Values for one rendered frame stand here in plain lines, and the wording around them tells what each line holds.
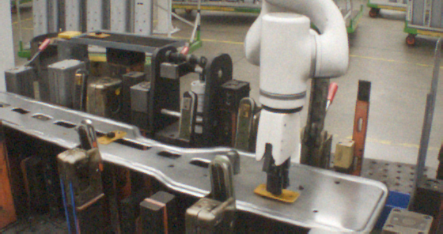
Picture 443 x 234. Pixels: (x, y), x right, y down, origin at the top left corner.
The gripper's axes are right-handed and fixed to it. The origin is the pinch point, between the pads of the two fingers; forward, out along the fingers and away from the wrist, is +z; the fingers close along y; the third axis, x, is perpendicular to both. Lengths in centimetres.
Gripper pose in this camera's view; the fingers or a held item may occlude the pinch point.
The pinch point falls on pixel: (277, 180)
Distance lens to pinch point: 98.3
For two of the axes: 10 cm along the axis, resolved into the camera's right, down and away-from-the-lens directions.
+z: -0.1, 9.4, 3.4
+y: -5.0, 2.9, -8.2
